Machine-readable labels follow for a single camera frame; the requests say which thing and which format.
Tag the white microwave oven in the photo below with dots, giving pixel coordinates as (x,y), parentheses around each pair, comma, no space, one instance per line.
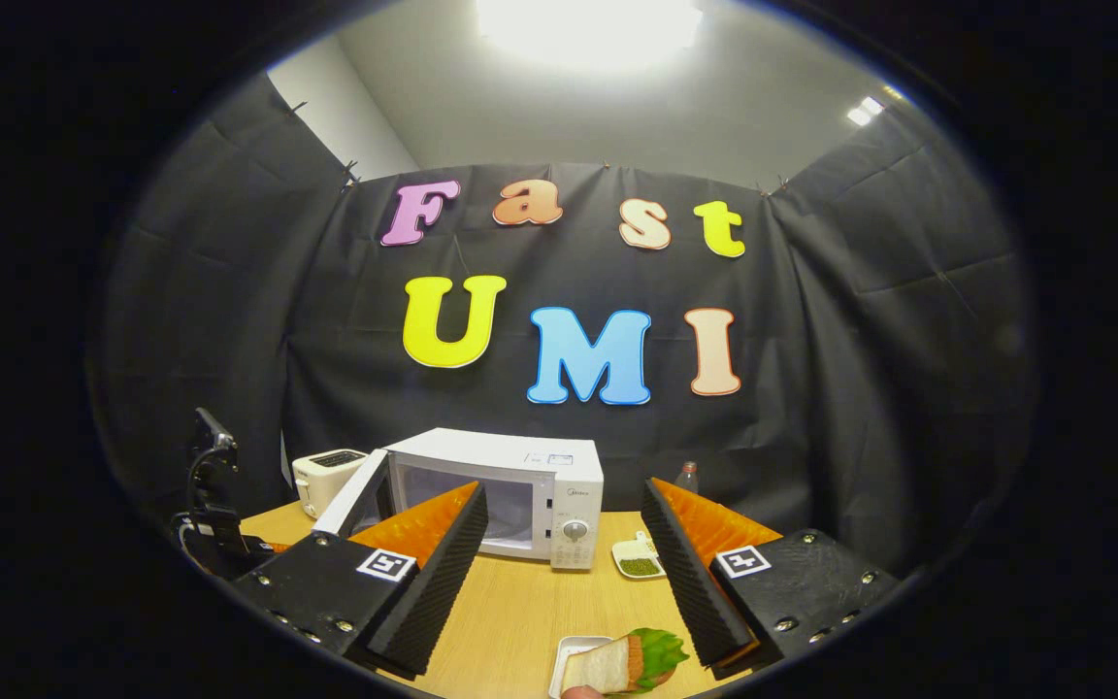
(559,485)

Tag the small white rectangular tray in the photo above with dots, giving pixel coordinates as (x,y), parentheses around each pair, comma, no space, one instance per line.
(569,652)

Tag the clear red label water bottle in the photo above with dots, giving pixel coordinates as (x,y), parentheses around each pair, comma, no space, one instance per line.
(687,478)

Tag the small ceiling light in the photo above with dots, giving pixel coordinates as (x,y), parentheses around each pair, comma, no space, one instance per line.
(865,110)

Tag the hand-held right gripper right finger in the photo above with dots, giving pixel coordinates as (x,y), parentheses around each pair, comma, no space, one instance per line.
(685,582)

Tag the white toaster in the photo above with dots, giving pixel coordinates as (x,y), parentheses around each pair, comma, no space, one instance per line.
(321,481)

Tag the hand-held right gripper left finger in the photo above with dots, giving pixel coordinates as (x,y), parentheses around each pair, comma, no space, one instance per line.
(438,592)

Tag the lettuce toast sandwich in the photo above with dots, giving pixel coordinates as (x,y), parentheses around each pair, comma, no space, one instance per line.
(608,665)

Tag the large ceiling light panel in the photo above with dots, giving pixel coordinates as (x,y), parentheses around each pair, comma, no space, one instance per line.
(588,29)

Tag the white divided dish of beans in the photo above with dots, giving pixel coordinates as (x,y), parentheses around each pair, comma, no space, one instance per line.
(639,565)

